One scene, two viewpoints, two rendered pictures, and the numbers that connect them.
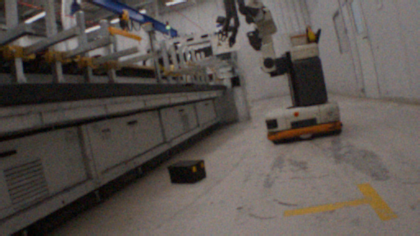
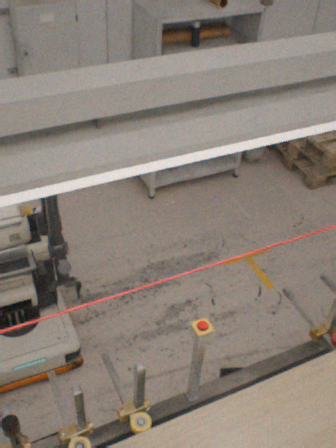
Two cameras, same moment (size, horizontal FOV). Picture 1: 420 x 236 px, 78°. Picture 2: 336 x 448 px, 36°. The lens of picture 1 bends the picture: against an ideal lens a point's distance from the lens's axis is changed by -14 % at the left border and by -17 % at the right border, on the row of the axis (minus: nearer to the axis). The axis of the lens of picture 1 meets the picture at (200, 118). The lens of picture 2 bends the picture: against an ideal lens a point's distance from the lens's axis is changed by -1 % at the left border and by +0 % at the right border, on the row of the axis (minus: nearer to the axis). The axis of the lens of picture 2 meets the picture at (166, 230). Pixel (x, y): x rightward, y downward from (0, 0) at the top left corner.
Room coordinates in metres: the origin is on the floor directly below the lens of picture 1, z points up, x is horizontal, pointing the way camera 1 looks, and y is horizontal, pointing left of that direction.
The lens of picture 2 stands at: (3.48, 1.05, 2.80)
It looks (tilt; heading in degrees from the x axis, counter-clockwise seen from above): 42 degrees down; 226
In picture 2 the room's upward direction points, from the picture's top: 4 degrees clockwise
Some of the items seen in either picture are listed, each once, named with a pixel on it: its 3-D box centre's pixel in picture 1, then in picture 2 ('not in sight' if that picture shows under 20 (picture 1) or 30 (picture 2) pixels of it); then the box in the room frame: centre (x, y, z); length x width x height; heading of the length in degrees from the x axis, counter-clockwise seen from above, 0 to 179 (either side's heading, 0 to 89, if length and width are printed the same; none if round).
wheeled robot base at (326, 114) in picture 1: (302, 119); (19, 330); (2.77, -0.95, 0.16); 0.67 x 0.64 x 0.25; 73
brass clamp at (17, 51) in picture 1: (19, 53); not in sight; (1.09, 0.67, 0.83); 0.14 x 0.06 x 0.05; 164
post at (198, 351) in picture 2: (154, 57); (196, 369); (2.50, 0.27, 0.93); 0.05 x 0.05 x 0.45; 74
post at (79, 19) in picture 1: (84, 53); not in sight; (1.55, 0.54, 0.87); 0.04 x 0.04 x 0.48; 74
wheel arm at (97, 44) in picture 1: (74, 52); not in sight; (1.33, 0.51, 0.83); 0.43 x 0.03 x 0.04; 74
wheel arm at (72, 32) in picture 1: (35, 47); not in sight; (1.09, 0.58, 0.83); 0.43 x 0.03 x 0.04; 74
